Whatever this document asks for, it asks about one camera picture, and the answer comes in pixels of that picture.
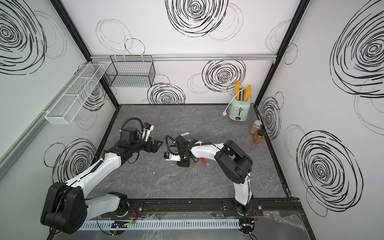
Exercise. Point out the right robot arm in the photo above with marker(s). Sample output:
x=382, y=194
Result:
x=233, y=161

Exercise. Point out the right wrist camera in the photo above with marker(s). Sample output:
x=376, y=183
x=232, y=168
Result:
x=170, y=157

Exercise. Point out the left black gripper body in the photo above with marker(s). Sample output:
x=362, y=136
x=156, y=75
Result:
x=146, y=146

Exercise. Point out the white mesh shelf basket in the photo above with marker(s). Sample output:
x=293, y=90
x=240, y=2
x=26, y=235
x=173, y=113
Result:
x=75, y=94

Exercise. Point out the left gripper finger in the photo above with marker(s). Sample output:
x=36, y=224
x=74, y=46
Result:
x=156, y=142
x=155, y=147

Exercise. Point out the spice jar silver lid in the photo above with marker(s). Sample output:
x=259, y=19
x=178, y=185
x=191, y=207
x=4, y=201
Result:
x=255, y=127

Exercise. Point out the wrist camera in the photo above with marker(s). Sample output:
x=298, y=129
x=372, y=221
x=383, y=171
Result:
x=170, y=157
x=147, y=128

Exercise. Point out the spice jar black lid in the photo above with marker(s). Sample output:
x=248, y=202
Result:
x=258, y=136

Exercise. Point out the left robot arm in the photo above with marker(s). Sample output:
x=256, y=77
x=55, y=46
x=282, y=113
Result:
x=67, y=207

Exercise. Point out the grey slotted cable duct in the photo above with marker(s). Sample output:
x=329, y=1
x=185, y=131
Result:
x=138, y=225

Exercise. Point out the mint green toaster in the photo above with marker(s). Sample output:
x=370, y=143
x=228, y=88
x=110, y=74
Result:
x=239, y=109

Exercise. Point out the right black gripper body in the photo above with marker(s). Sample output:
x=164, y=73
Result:
x=184, y=162

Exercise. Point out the black wire basket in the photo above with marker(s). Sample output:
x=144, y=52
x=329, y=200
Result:
x=136, y=71

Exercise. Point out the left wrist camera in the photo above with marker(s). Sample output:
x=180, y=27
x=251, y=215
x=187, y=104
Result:
x=147, y=128

